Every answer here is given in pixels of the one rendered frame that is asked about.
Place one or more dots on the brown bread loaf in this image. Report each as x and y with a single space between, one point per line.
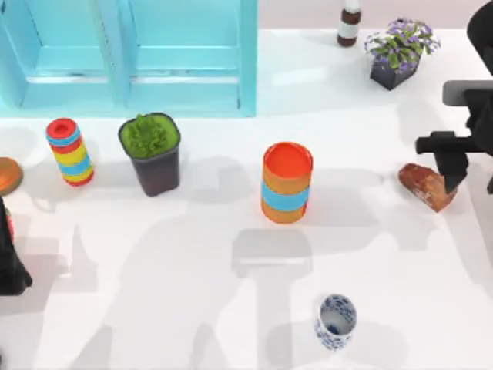
421 185

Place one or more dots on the purple flower plant pot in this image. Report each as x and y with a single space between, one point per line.
396 58

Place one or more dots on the brown bottle with white label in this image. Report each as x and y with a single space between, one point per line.
349 27

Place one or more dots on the blue and white cup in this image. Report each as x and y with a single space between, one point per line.
336 323

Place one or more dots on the green plant in dark pot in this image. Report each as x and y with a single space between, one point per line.
152 154

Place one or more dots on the light blue rack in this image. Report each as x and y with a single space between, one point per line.
115 58

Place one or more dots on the small stack of coloured rings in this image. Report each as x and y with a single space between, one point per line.
71 154

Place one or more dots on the brown round bread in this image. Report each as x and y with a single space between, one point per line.
8 175

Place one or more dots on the red can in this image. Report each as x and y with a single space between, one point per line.
11 229

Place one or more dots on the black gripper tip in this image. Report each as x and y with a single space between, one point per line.
11 266

